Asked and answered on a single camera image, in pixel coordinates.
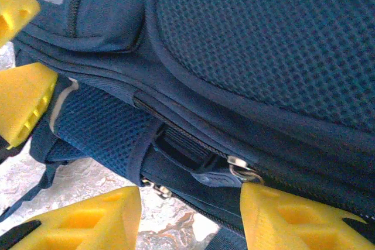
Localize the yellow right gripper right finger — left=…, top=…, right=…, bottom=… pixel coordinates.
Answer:
left=239, top=181, right=375, bottom=250

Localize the navy blue school backpack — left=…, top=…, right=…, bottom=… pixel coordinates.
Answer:
left=0, top=0, right=375, bottom=250

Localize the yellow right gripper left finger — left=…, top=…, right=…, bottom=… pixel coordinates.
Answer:
left=0, top=185, right=142, bottom=250

